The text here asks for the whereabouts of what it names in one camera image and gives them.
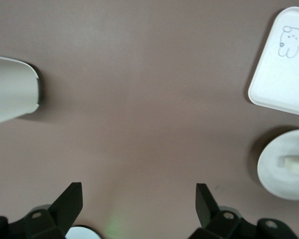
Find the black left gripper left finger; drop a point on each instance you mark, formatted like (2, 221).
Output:
(62, 209)

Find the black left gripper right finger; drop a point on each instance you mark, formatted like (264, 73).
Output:
(214, 219)

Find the cream round plate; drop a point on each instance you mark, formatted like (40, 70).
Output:
(271, 174)

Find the cream two-slot toaster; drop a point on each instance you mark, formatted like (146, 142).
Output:
(12, 92)

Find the cream tray with rabbit print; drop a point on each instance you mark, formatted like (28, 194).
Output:
(276, 82)

